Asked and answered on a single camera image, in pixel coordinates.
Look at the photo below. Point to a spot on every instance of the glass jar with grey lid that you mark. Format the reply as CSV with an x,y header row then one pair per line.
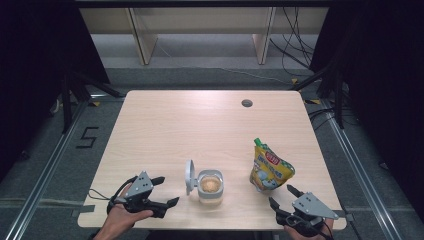
x,y
208,195

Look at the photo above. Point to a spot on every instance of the grey tape piece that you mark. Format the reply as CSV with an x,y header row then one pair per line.
x,y
85,210
348,216

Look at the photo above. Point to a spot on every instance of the metal floor rail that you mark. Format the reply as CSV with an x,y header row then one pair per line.
x,y
363,173
50,163

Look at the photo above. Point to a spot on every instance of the beige wooden desk frame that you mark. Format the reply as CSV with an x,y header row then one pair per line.
x,y
143,36

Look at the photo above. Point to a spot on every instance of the yellow spout pouch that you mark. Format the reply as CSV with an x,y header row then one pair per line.
x,y
270,170

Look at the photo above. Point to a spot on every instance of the person's left hand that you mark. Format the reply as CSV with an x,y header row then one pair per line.
x,y
121,220

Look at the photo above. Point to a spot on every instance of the black metal stand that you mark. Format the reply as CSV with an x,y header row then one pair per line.
x,y
338,100
66,100

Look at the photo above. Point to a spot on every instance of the person's right hand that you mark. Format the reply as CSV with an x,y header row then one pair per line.
x,y
326,235

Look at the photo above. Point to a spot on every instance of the dark curtain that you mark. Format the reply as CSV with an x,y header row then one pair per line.
x,y
33,66
383,83

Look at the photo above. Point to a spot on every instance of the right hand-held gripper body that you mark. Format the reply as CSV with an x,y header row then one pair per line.
x,y
313,206

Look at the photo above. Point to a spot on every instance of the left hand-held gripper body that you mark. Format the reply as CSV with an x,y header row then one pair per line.
x,y
140,186

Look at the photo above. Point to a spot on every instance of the yellow black tape piece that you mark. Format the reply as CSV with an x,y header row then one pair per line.
x,y
295,81
313,101

